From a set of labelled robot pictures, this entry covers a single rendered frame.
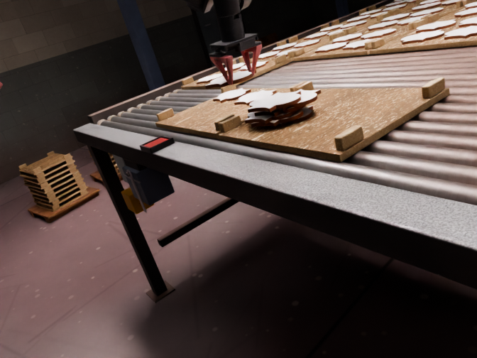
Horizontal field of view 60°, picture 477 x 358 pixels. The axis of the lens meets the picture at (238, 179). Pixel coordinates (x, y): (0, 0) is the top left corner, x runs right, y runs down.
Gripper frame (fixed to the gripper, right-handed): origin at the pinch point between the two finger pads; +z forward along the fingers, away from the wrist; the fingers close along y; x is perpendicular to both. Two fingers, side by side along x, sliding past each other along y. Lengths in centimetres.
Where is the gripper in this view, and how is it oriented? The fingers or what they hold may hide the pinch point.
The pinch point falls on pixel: (240, 76)
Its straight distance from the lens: 105.3
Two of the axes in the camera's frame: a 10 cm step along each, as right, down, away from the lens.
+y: 7.6, -4.4, 4.9
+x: -6.2, -2.6, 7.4
